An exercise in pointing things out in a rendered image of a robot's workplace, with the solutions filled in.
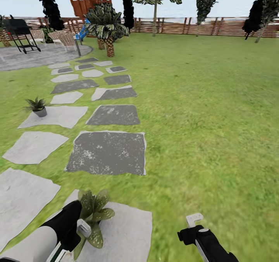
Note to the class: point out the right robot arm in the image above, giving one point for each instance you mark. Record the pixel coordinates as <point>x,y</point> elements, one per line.
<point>206,241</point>

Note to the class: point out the garden chair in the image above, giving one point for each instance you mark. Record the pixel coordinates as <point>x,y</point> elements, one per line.
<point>56,34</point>
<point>68,40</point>
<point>38,36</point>

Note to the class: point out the insectifuge atomizer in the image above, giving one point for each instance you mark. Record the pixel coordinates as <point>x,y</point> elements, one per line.
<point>58,256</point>

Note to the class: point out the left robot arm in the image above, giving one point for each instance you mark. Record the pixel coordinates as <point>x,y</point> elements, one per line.
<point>59,227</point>

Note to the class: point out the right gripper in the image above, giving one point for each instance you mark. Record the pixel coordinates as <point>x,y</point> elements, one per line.
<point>186,235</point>

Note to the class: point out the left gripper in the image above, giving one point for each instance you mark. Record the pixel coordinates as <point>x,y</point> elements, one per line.
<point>71,240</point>

